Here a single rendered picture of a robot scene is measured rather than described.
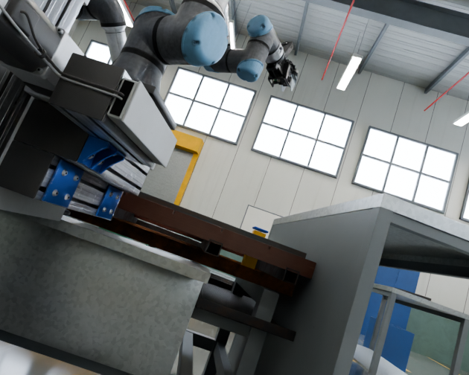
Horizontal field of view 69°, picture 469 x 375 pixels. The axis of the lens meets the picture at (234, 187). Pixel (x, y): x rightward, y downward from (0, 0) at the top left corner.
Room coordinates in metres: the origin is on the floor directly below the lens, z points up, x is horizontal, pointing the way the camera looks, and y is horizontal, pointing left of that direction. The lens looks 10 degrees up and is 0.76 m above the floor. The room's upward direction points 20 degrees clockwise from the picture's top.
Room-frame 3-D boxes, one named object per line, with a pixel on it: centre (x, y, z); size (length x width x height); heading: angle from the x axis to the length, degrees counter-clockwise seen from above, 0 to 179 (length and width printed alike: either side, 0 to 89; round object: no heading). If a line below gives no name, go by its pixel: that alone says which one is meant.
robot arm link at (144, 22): (0.83, 0.33, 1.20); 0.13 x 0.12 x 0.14; 58
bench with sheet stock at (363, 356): (3.71, -1.95, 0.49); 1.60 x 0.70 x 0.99; 177
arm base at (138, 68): (0.84, 0.34, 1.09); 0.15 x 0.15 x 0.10
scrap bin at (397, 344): (5.17, -2.88, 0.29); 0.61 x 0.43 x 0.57; 173
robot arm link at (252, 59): (1.00, 0.10, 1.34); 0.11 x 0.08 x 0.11; 58
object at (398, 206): (1.57, -0.65, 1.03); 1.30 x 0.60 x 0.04; 3
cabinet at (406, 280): (8.68, -4.57, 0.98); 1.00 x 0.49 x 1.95; 84
